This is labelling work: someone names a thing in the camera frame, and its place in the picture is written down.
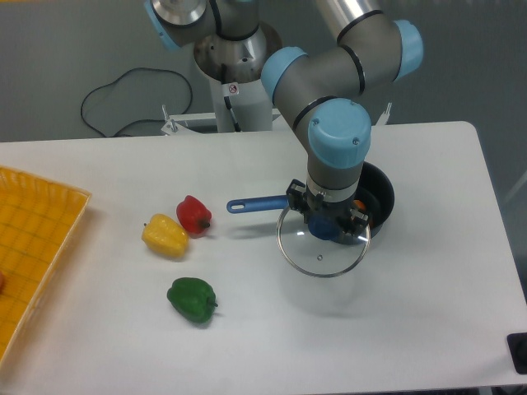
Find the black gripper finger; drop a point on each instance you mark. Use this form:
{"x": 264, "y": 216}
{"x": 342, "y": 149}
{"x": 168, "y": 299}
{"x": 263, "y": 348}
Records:
{"x": 352, "y": 226}
{"x": 295, "y": 193}

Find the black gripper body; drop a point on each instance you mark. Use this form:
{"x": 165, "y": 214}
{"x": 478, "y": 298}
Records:
{"x": 323, "y": 215}

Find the glass pot lid blue knob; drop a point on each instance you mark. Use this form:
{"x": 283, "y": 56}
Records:
{"x": 316, "y": 257}

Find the green bell pepper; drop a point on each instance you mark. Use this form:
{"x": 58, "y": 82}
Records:
{"x": 193, "y": 298}

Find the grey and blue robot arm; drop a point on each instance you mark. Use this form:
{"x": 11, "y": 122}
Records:
{"x": 337, "y": 135}

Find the orange bell pepper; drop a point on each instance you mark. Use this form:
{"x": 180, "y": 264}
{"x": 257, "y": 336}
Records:
{"x": 362, "y": 207}

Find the red bell pepper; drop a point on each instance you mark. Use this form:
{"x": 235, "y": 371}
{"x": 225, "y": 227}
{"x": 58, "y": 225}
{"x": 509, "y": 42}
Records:
{"x": 193, "y": 215}

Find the yellow bell pepper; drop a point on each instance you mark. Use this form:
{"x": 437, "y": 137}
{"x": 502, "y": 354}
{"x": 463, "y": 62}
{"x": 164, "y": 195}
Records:
{"x": 165, "y": 236}

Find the black device at table edge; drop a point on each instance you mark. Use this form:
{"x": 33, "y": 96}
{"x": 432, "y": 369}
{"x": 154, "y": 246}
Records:
{"x": 517, "y": 347}

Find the yellow wicker basket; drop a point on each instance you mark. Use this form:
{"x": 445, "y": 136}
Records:
{"x": 38, "y": 218}

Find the dark pot with blue handle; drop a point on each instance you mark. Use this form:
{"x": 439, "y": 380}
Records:
{"x": 365, "y": 182}

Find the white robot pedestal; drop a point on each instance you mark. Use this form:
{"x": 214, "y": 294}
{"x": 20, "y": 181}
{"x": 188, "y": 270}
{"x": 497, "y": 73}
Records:
{"x": 249, "y": 75}

